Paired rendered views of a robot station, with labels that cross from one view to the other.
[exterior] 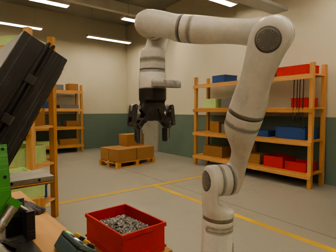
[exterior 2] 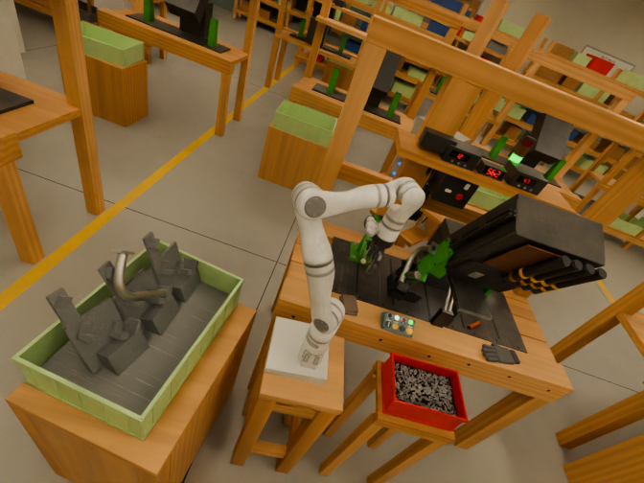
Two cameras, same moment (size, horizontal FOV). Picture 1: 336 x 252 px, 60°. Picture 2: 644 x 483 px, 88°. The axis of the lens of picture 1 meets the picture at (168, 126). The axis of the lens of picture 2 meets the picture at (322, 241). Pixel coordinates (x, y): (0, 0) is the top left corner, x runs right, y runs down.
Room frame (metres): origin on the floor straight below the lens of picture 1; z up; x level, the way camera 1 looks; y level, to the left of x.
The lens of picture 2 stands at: (1.15, -0.85, 2.05)
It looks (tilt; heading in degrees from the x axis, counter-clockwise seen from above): 39 degrees down; 123
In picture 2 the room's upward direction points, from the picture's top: 23 degrees clockwise
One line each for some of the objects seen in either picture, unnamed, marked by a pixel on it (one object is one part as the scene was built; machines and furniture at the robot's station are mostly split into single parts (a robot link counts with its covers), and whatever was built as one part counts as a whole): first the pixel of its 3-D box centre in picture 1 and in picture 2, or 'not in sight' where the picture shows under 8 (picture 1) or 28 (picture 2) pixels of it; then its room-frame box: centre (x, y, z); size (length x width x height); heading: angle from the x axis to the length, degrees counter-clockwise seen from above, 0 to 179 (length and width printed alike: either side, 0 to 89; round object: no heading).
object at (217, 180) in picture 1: (218, 193); (326, 320); (0.85, -0.15, 1.14); 0.09 x 0.09 x 0.17; 18
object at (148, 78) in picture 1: (156, 77); (384, 225); (0.79, 0.03, 1.47); 0.11 x 0.09 x 0.06; 40
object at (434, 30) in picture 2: not in sight; (374, 35); (-3.96, 5.83, 1.12); 3.01 x 0.54 x 2.24; 37
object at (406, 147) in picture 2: not in sight; (482, 172); (0.75, 0.86, 1.52); 0.90 x 0.25 x 0.04; 40
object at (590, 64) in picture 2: not in sight; (569, 116); (-0.22, 8.67, 1.12); 3.22 x 0.55 x 2.23; 37
